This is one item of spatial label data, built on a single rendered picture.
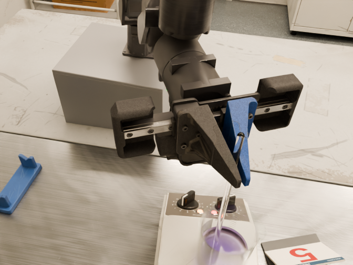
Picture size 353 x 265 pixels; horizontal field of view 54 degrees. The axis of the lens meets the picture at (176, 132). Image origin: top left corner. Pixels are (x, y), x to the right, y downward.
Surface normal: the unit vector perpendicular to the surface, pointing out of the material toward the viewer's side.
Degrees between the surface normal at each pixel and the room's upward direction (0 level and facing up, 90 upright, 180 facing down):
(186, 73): 24
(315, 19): 90
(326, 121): 0
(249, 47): 0
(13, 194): 0
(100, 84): 90
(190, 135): 91
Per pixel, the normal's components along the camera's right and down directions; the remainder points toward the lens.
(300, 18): -0.18, 0.70
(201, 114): 0.12, -0.41
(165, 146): 0.23, 0.40
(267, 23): 0.03, -0.70
